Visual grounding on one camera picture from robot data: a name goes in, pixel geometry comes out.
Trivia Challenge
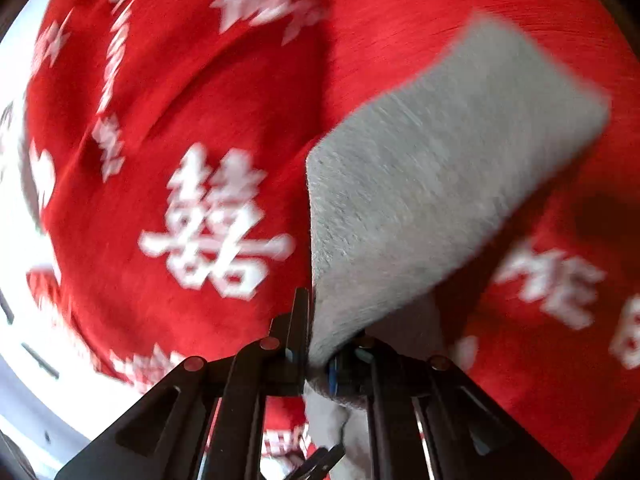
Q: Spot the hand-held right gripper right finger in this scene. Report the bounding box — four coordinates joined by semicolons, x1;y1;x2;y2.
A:
326;336;572;480

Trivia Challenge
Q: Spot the red printed blanket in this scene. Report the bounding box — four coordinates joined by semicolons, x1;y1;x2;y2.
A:
22;0;640;480

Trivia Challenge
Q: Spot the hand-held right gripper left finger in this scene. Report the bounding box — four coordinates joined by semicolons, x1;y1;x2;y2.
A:
54;288;313;480

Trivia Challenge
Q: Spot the grey fleece cloth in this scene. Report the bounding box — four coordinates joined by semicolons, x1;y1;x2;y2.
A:
303;12;613;480

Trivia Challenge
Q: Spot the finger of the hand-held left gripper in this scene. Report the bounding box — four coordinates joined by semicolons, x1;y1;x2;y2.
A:
298;443;347;480

